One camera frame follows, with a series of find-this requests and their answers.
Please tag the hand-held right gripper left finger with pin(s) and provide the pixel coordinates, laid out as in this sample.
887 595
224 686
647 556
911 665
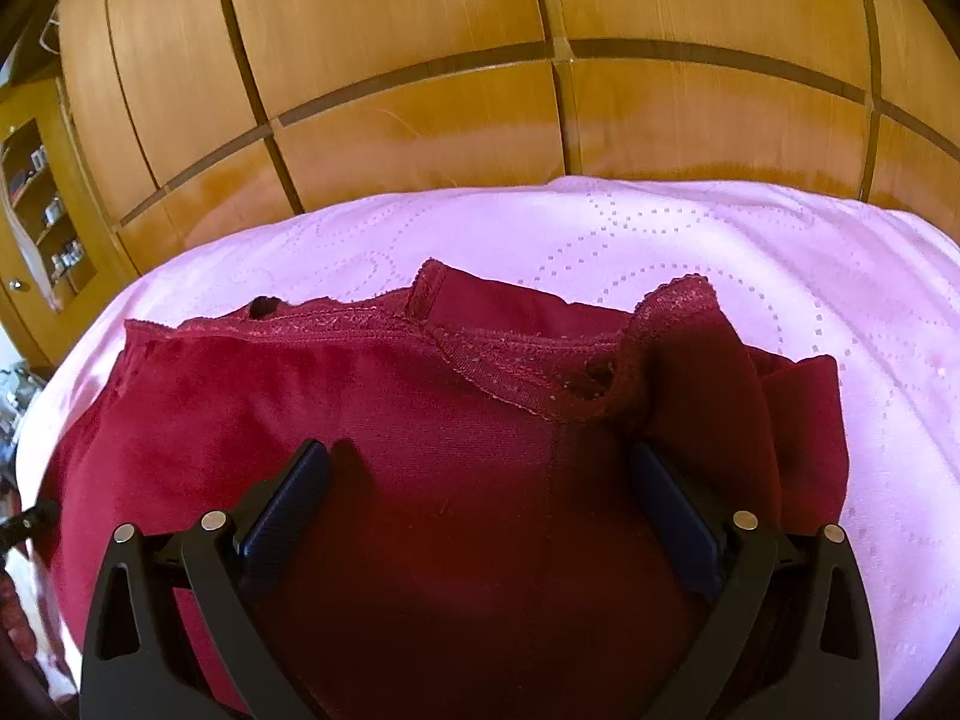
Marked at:
281 521

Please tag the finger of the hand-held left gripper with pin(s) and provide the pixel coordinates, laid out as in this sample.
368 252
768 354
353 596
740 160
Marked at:
37 517

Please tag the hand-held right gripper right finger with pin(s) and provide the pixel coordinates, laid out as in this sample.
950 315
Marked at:
679 521

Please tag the dark red long-sleeved shirt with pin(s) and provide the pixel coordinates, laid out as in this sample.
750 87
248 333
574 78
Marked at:
450 480

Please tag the wooden shelf cabinet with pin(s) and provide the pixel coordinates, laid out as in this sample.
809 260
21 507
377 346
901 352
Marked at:
71 330

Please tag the pink bed sheet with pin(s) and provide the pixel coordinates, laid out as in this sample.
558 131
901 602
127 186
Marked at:
750 277

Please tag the row of small bottles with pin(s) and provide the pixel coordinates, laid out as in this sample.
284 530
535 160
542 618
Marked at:
56 240

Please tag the wooden panelled headboard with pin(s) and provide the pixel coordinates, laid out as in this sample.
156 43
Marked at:
480 15

